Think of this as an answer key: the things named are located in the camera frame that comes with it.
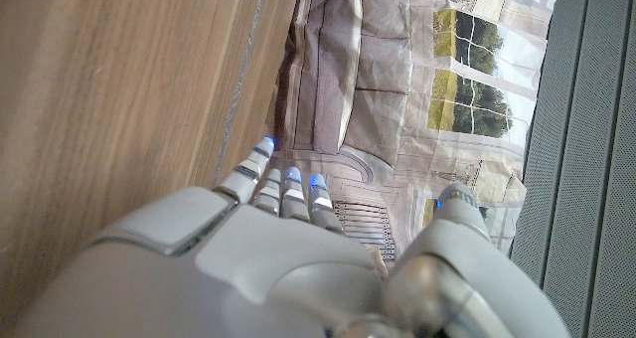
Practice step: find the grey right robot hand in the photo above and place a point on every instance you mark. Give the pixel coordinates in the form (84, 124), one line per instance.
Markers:
(223, 278)

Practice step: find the printed sofa backdrop cloth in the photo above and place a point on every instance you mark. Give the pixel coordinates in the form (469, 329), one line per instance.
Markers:
(387, 79)

